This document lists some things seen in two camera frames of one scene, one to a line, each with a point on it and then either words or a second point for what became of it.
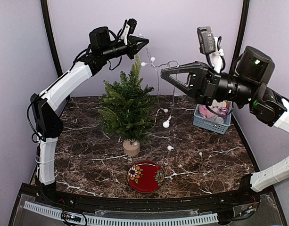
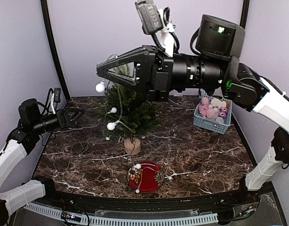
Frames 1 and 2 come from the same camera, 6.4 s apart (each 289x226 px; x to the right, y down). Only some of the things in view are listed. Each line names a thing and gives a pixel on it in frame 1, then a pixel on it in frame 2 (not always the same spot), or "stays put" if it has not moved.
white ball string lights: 152,60 to 100,87
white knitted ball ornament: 219,120 stays put
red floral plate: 145,176 stays put
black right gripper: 200,76 to 152,70
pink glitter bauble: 224,110 stays put
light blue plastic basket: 215,117 stays put
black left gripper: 134,47 to 62,118
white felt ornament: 219,105 stays put
